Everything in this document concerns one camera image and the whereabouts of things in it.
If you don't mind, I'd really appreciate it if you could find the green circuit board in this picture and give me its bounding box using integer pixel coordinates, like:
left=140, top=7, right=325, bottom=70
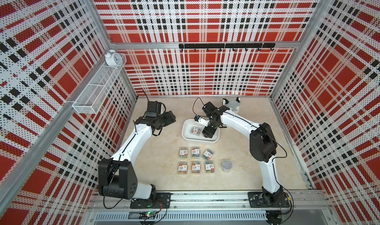
left=139, top=211, right=156, bottom=220

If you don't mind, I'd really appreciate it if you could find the round clear paper clip jar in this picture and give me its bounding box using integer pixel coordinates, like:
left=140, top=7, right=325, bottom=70
left=221, top=160, right=233, bottom=173

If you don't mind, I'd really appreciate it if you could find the grey white husky plush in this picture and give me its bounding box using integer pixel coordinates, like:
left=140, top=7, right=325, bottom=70
left=222, top=97, right=241, bottom=113

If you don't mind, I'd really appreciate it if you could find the white wire mesh shelf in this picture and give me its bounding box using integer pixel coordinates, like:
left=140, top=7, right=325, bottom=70
left=73, top=53, right=126, bottom=114

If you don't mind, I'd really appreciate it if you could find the square paper clip box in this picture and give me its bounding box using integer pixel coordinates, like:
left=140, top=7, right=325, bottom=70
left=205, top=161, right=215, bottom=175

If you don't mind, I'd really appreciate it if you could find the black hook rail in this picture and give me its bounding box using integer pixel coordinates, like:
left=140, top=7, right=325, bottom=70
left=179, top=43, right=276, bottom=50

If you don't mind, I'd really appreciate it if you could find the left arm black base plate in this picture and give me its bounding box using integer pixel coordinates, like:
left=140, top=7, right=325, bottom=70
left=130, top=192, right=172, bottom=209

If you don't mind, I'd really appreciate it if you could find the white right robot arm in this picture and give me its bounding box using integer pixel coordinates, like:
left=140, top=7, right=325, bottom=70
left=195, top=102, right=284, bottom=205

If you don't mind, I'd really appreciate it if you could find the white alarm clock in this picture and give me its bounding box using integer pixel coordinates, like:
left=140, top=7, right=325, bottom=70
left=105, top=49, right=122, bottom=67

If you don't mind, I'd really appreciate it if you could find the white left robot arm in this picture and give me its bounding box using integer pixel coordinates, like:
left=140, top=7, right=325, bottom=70
left=98, top=101, right=176, bottom=203

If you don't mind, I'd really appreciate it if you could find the white plastic storage box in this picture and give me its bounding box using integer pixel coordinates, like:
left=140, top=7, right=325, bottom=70
left=182, top=119, right=220, bottom=143

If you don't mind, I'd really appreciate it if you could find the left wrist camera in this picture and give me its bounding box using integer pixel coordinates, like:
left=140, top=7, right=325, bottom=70
left=145, top=101, right=162, bottom=118

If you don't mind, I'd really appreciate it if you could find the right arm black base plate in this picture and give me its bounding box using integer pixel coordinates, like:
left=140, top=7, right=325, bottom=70
left=248, top=192, right=292, bottom=208

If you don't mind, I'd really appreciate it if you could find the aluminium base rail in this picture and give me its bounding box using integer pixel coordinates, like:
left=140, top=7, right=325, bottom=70
left=86, top=189, right=333, bottom=212

